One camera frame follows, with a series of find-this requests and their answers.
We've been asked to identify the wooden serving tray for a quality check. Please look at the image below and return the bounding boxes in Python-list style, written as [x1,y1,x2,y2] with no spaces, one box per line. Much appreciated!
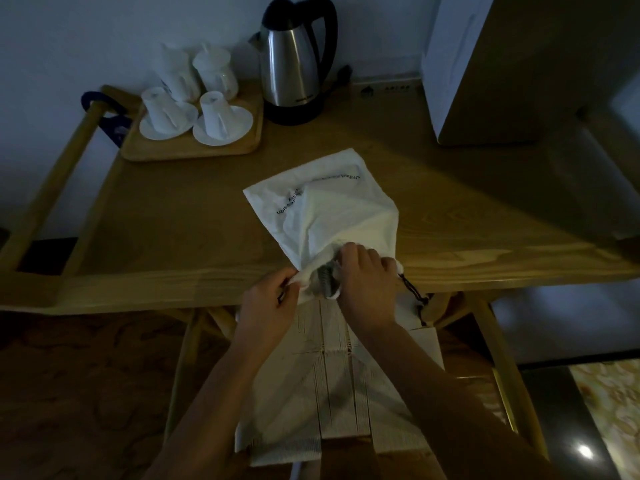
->
[119,92,265,162]

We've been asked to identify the grey ribbed object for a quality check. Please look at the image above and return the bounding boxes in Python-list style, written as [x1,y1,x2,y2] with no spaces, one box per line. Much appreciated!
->
[311,261,345,301]

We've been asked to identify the person's left hand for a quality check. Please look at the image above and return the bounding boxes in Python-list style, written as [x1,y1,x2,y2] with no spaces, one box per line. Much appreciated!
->
[234,267,302,353]

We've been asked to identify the white drawstring cloth bag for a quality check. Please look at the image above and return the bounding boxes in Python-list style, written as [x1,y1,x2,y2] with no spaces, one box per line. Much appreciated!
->
[243,148,432,326]

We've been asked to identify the person's right forearm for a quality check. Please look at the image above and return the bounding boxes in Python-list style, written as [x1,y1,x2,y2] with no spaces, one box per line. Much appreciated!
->
[349,319,568,480]

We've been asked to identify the white cabinet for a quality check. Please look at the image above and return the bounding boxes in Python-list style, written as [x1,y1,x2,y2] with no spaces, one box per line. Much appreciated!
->
[420,0,640,147]

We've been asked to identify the black drawstring cord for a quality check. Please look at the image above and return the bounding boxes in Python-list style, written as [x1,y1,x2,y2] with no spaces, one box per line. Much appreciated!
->
[397,272,431,326]

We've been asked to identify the white saucer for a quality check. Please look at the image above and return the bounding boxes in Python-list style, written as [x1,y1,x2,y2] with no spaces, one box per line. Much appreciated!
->
[138,100,200,142]
[192,105,255,147]

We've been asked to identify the white upturned cup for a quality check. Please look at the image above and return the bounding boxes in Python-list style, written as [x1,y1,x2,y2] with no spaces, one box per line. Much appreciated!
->
[140,87,184,133]
[199,91,237,136]

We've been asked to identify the person's right hand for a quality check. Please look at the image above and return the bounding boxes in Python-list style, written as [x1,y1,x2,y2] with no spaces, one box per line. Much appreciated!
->
[335,242,400,332]

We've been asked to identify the stainless steel electric kettle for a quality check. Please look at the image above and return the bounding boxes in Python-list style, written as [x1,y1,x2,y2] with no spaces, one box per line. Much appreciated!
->
[248,0,339,108]

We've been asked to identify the black kettle base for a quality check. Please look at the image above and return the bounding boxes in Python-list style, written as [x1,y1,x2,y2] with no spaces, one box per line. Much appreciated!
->
[262,92,327,127]

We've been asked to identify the wooden rail frame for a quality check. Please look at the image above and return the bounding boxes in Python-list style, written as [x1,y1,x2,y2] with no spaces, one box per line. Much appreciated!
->
[0,85,132,276]

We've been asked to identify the person's left forearm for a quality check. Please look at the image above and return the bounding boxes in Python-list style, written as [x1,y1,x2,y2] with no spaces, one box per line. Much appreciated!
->
[144,339,282,480]

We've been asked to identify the white lidded cup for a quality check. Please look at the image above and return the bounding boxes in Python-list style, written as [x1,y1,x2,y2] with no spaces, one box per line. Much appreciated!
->
[192,42,240,101]
[159,43,202,103]

